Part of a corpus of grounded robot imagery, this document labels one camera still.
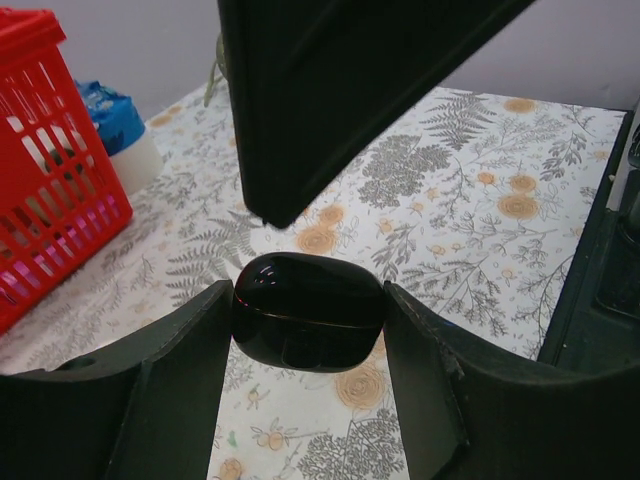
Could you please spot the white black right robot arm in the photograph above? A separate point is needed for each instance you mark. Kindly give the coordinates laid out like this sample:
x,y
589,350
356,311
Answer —
x,y
595,323

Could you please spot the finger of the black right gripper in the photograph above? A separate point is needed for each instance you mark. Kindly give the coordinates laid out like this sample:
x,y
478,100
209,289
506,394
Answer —
x,y
312,83

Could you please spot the floral patterned table mat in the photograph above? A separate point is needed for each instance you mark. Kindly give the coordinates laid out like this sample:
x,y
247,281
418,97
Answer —
x,y
474,203

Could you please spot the blue white wipes canister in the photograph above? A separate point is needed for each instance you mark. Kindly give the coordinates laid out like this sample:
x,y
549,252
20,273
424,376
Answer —
x,y
128,143

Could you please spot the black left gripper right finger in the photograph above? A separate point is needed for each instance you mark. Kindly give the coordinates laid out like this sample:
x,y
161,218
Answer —
x,y
469,409

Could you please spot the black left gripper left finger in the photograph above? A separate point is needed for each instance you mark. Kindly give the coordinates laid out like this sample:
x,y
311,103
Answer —
x,y
142,407

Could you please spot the green netted melon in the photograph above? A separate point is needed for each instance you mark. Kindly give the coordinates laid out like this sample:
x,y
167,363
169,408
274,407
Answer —
x,y
218,71

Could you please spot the red plastic shopping basket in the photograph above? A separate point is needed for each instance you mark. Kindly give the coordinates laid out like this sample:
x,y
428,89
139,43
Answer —
x,y
61,200

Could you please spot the black earbud charging case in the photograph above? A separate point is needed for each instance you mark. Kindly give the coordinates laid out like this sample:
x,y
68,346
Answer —
x,y
307,312

